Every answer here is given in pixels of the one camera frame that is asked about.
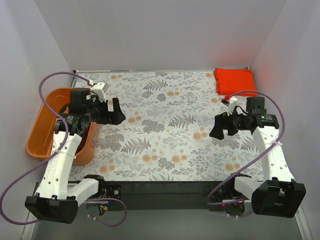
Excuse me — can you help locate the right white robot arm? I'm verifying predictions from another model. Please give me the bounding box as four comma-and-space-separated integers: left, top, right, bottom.
207, 96, 306, 218

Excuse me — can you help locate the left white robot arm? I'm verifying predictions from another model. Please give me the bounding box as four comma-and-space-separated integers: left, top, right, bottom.
24, 88, 126, 224

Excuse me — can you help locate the folded orange t shirt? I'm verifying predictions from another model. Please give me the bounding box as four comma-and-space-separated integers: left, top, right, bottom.
213, 68, 256, 95

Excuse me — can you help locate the floral table mat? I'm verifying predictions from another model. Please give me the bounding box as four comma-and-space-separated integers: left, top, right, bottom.
69, 71, 259, 181

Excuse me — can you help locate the orange plastic basket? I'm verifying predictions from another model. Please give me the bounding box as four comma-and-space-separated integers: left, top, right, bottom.
26, 87, 101, 166

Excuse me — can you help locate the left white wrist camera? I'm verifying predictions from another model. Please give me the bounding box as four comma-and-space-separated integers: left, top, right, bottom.
90, 82, 109, 103

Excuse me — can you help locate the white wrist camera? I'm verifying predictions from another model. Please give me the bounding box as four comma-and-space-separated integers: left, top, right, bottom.
227, 96, 238, 116
90, 82, 109, 103

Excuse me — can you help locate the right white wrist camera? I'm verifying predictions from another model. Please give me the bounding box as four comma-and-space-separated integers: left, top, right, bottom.
227, 96, 238, 116

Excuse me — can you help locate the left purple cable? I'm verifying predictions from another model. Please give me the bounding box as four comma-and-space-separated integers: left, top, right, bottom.
0, 71, 128, 228

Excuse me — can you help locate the purple cable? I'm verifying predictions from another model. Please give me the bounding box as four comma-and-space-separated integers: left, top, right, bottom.
0, 71, 128, 228
206, 90, 286, 219

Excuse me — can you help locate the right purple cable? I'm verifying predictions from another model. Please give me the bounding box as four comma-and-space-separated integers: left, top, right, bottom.
206, 90, 286, 219

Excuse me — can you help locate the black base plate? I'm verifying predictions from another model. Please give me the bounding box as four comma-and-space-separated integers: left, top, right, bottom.
91, 181, 223, 212

